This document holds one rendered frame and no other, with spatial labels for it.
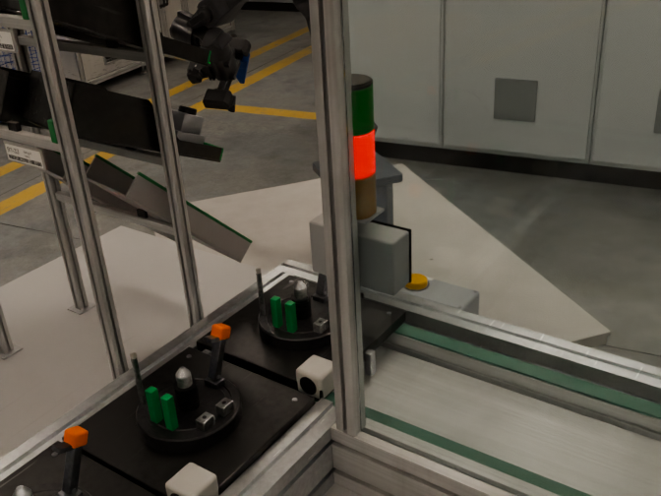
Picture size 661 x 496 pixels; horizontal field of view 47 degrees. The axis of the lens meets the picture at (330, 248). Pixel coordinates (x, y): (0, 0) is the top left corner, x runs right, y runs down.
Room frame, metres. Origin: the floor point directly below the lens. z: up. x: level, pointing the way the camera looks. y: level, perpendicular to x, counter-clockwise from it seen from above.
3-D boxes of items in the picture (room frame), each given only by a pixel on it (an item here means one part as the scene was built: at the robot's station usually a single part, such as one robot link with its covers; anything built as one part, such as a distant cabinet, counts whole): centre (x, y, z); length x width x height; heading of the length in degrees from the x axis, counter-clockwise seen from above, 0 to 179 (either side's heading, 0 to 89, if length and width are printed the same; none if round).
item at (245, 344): (1.01, 0.05, 0.96); 0.24 x 0.24 x 0.02; 54
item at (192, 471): (0.81, 0.20, 1.01); 0.24 x 0.24 x 0.13; 54
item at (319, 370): (0.88, 0.03, 0.97); 0.05 x 0.05 x 0.04; 54
